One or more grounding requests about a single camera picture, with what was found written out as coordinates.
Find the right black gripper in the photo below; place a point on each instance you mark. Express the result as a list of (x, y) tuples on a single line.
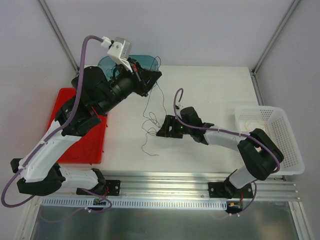
[(173, 126)]

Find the red plastic tray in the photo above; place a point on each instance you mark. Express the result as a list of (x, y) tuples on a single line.
[(89, 149)]

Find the white perforated plastic basket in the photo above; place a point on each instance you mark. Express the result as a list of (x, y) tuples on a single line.
[(274, 122)]

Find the aluminium frame post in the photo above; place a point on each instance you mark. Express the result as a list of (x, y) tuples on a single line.
[(292, 8), (58, 34)]

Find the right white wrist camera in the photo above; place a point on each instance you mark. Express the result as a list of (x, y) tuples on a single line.
[(178, 106)]

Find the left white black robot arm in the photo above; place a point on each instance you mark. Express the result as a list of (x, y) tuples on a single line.
[(40, 173)]

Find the aluminium mounting rail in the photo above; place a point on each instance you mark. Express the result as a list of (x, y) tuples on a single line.
[(193, 186)]

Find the right aluminium frame post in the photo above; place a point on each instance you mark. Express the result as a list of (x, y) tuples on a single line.
[(292, 8)]

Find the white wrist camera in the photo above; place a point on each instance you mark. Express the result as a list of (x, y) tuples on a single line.
[(178, 106), (118, 50)]

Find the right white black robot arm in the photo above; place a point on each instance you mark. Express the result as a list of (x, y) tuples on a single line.
[(260, 155)]

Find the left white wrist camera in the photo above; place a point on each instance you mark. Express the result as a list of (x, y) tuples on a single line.
[(118, 50)]

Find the teal plastic tub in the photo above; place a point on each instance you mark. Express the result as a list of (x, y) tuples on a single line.
[(146, 61)]

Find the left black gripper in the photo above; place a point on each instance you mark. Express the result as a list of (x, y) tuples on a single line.
[(139, 81)]

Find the white slotted cable duct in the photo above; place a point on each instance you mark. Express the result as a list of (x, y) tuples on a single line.
[(134, 203)]

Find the left aluminium frame post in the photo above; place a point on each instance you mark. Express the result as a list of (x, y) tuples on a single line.
[(58, 34)]

